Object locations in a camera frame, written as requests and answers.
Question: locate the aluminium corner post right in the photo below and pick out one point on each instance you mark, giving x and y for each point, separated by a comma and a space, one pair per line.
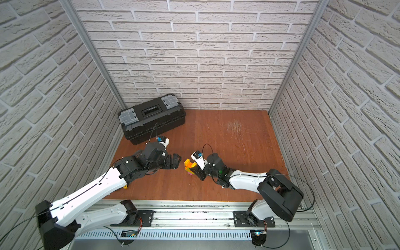
315, 19

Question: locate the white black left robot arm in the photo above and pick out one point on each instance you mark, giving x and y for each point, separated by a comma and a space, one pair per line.
61, 221

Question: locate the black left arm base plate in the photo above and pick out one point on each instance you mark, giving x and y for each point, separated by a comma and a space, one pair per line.
142, 218

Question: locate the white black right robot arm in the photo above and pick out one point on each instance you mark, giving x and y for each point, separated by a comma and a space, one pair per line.
280, 197

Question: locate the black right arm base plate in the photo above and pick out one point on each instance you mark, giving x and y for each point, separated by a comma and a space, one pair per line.
243, 219

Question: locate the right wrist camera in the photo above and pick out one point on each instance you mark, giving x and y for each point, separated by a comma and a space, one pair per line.
198, 157

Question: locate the aluminium corner post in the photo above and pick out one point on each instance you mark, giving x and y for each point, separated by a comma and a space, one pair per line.
315, 19
87, 41

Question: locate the white perforated cable tray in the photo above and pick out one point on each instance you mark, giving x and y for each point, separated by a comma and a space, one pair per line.
167, 234

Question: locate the green long lego brick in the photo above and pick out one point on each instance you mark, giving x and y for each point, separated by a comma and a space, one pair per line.
189, 171

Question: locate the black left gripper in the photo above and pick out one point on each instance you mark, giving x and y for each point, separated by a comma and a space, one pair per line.
170, 161

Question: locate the orange long lego brick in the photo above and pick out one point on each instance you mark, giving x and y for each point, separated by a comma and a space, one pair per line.
188, 164

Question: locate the black plastic toolbox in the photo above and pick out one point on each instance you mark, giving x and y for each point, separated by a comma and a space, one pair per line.
152, 118

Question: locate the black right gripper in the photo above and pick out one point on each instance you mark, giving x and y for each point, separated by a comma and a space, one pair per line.
198, 172

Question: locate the aluminium corner post left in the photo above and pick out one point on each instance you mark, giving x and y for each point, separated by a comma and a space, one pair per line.
87, 41

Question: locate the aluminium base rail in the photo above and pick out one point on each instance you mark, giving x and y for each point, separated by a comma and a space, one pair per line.
214, 215

